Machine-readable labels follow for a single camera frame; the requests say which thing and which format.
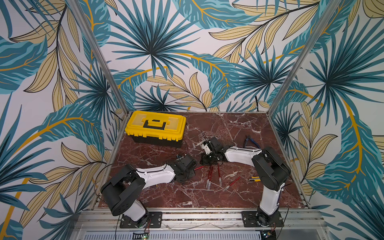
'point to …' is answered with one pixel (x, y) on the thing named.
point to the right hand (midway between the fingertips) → (200, 162)
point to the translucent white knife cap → (194, 146)
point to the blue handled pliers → (248, 137)
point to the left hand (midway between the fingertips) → (191, 175)
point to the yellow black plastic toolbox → (159, 128)
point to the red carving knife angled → (227, 187)
